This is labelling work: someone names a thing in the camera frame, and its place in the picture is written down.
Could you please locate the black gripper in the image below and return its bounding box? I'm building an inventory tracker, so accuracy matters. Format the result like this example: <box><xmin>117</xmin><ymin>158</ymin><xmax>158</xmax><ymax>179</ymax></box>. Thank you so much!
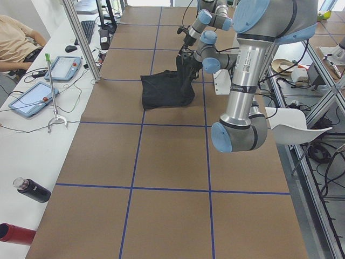
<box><xmin>183</xmin><ymin>34</ymin><xmax>196</xmax><ymax>47</ymax></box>

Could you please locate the black printed t-shirt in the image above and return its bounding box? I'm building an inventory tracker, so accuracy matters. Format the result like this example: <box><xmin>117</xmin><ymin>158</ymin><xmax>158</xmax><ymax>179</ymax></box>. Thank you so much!
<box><xmin>141</xmin><ymin>50</ymin><xmax>202</xmax><ymax>110</ymax></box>

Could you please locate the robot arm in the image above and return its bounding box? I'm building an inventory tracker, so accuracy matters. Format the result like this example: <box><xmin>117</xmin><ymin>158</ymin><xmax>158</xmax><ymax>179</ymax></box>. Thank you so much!
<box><xmin>177</xmin><ymin>0</ymin><xmax>232</xmax><ymax>47</ymax></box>
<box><xmin>211</xmin><ymin>0</ymin><xmax>318</xmax><ymax>153</ymax></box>

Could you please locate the black box with label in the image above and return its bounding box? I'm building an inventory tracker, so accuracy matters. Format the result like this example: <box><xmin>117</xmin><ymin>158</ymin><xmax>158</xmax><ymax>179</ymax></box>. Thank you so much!
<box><xmin>99</xmin><ymin>29</ymin><xmax>110</xmax><ymax>50</ymax></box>

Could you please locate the black keyboard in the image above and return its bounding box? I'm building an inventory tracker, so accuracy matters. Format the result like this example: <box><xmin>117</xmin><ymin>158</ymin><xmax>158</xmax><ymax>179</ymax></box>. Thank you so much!
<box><xmin>80</xmin><ymin>20</ymin><xmax>95</xmax><ymax>44</ymax></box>

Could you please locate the black computer mouse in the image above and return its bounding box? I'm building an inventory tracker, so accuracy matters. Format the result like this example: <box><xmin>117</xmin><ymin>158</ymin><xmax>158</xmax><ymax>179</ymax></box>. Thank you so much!
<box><xmin>65</xmin><ymin>45</ymin><xmax>78</xmax><ymax>53</ymax></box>

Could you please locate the upper teach pendant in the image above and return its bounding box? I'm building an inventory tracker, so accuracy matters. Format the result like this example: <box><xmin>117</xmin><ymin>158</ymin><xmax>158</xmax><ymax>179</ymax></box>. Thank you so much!
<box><xmin>45</xmin><ymin>53</ymin><xmax>81</xmax><ymax>81</ymax></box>

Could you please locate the teach pendant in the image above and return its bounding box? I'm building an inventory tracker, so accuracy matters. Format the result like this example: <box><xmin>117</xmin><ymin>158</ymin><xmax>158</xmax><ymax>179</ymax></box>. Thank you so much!
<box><xmin>45</xmin><ymin>53</ymin><xmax>81</xmax><ymax>81</ymax></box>
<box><xmin>8</xmin><ymin>82</ymin><xmax>53</xmax><ymax>118</ymax></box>

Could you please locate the white chair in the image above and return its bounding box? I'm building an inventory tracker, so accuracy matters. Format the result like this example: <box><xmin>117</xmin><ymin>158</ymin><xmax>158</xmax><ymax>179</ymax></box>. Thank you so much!
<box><xmin>265</xmin><ymin>107</ymin><xmax>332</xmax><ymax>145</ymax></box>

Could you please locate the metal reacher grabber tool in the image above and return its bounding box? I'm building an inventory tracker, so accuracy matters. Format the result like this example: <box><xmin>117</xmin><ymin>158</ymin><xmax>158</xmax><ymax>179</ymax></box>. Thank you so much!
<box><xmin>45</xmin><ymin>53</ymin><xmax>68</xmax><ymax>133</ymax></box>

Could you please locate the lower teach pendant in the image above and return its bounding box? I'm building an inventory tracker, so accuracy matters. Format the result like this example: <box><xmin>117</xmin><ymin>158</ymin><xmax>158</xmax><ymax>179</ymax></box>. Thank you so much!
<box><xmin>8</xmin><ymin>82</ymin><xmax>53</xmax><ymax>118</ymax></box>

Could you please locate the person in beige shirt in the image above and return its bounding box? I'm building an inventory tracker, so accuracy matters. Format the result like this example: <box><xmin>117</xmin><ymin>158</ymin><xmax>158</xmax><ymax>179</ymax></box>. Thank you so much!
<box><xmin>1</xmin><ymin>15</ymin><xmax>47</xmax><ymax>73</ymax></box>

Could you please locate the black bottle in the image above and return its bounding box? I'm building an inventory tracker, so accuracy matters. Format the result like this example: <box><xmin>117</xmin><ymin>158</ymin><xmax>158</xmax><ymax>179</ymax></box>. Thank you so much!
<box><xmin>12</xmin><ymin>177</ymin><xmax>51</xmax><ymax>203</ymax></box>

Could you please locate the red bottle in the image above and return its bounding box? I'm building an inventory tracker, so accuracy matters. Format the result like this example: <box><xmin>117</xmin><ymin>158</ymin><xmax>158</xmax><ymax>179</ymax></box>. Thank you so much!
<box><xmin>1</xmin><ymin>223</ymin><xmax>36</xmax><ymax>246</ymax></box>

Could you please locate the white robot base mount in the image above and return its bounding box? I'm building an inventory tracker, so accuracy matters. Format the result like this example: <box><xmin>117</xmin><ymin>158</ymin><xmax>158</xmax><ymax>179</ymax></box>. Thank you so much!
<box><xmin>213</xmin><ymin>69</ymin><xmax>231</xmax><ymax>95</ymax></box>

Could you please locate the aluminium frame post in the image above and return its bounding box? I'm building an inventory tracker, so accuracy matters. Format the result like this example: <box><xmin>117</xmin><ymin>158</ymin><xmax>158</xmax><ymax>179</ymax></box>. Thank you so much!
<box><xmin>62</xmin><ymin>0</ymin><xmax>101</xmax><ymax>83</ymax></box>

